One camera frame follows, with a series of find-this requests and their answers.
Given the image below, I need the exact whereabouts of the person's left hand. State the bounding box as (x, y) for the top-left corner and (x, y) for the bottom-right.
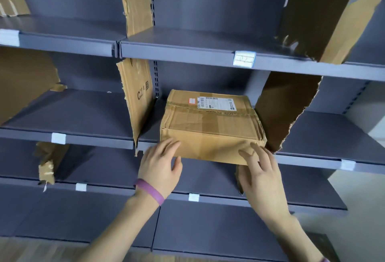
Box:
(137, 138), (183, 201)

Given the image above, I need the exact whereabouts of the person's right hand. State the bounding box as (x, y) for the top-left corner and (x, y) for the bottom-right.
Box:
(237, 142), (292, 227)

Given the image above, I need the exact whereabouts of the plain brown cardboard parcel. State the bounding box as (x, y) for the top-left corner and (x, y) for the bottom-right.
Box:
(160, 89), (267, 166)

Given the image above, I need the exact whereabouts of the grey metal shelving unit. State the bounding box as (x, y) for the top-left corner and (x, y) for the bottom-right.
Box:
(0, 0), (385, 262)

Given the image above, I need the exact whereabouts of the person's left forearm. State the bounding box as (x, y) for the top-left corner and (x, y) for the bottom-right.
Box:
(79, 194), (160, 262)

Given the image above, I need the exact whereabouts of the person's right forearm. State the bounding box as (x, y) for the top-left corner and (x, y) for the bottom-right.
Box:
(264, 212), (327, 262)

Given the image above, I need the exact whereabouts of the dark grey shelving unit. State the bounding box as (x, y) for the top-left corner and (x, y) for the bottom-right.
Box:
(0, 28), (357, 203)

